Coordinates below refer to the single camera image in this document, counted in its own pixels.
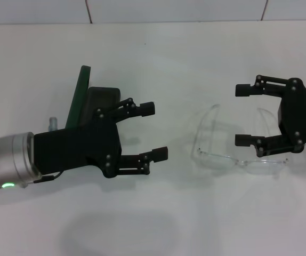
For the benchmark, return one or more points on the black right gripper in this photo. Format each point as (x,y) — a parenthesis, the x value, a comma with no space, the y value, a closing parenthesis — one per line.
(302,114)

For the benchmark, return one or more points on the clear white glasses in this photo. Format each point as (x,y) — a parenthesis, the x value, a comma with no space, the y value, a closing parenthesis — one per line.
(222,161)

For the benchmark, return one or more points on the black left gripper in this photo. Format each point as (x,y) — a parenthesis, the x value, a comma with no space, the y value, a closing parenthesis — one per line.
(75,146)

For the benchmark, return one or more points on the green glasses case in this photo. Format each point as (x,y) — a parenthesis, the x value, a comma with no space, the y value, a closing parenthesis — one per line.
(79,93)

